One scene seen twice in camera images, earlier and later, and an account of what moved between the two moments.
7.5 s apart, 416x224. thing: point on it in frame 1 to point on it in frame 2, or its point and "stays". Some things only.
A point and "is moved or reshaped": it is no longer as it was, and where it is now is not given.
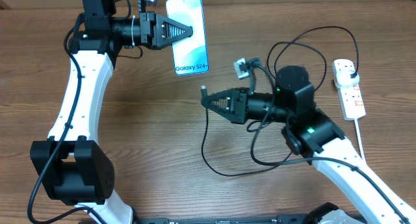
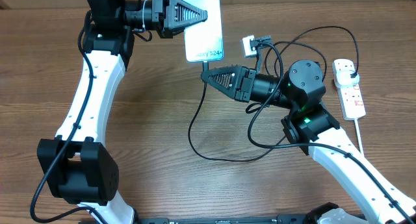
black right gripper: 238,101 to 233,89
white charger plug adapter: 342,78 stays
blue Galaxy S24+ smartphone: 190,55 is moved or reshaped
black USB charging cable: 288,43 to 274,69
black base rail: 289,219 stays
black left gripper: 153,30 to 166,28
